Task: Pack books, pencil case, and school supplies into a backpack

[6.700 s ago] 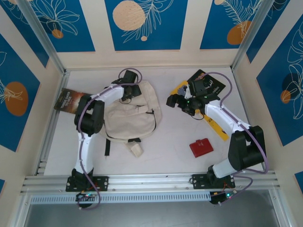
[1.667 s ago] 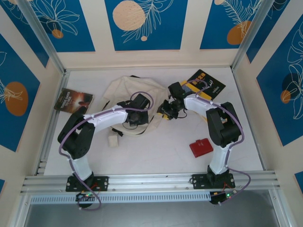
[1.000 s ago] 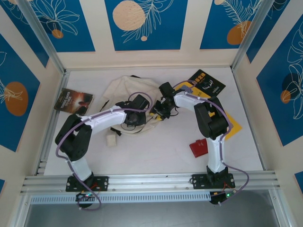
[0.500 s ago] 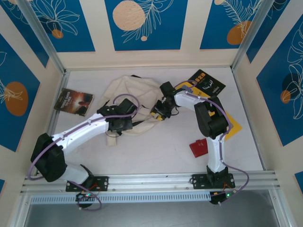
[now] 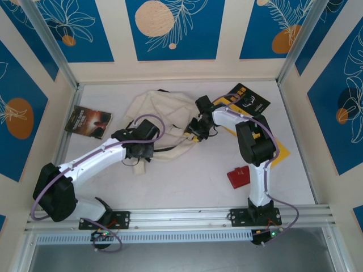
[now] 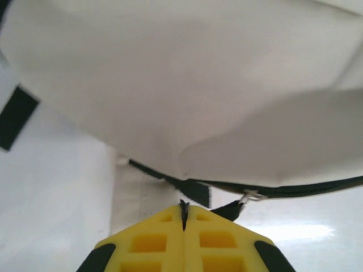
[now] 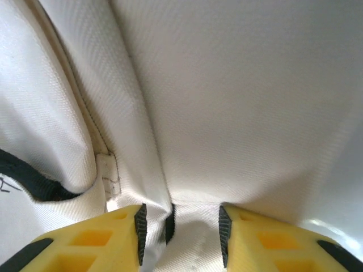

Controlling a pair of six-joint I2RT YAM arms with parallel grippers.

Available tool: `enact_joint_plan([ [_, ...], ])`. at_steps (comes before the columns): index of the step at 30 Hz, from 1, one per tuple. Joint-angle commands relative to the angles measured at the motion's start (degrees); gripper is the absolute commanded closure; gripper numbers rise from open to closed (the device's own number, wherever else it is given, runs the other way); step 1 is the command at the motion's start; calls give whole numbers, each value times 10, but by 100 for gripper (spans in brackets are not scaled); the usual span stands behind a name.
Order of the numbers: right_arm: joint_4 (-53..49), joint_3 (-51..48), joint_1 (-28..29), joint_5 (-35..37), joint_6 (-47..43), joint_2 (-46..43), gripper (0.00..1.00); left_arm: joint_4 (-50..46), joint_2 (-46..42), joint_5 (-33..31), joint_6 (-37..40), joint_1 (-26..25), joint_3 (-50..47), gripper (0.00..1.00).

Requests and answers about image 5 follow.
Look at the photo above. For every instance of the yellow paperback book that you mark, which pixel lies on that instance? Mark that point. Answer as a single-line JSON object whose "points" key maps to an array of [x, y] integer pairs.
{"points": [[283, 154]]}

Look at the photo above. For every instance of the black book deer print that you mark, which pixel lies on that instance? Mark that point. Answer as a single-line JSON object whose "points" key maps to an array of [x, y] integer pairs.
{"points": [[255, 100]]}

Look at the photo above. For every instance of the aluminium side rail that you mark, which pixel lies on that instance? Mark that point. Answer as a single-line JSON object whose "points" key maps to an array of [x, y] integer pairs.
{"points": [[300, 147]]}

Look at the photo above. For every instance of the cream canvas backpack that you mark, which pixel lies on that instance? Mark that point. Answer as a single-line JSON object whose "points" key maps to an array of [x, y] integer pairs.
{"points": [[158, 110]]}

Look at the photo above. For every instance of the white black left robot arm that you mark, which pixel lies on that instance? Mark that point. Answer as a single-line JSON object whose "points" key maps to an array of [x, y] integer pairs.
{"points": [[93, 158]]}

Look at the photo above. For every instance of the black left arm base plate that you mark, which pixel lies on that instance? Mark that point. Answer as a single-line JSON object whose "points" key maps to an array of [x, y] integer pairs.
{"points": [[122, 219]]}

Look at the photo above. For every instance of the red leather pencil case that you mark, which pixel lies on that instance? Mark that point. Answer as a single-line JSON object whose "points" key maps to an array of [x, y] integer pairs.
{"points": [[238, 177]]}

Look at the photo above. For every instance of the dark paperback book orange glow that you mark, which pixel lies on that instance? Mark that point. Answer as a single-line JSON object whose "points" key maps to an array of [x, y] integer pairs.
{"points": [[88, 122]]}

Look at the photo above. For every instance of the aluminium frame post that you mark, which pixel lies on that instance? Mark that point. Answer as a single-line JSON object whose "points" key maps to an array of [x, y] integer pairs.
{"points": [[51, 42], [299, 42]]}

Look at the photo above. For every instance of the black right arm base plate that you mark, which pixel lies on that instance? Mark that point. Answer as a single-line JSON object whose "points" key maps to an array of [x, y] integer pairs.
{"points": [[239, 216]]}

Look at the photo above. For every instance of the aluminium mounting rail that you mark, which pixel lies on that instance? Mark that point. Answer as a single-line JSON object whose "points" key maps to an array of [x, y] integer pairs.
{"points": [[181, 218]]}

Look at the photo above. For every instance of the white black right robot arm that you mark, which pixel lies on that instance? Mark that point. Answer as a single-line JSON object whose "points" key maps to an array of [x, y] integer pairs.
{"points": [[255, 141]]}

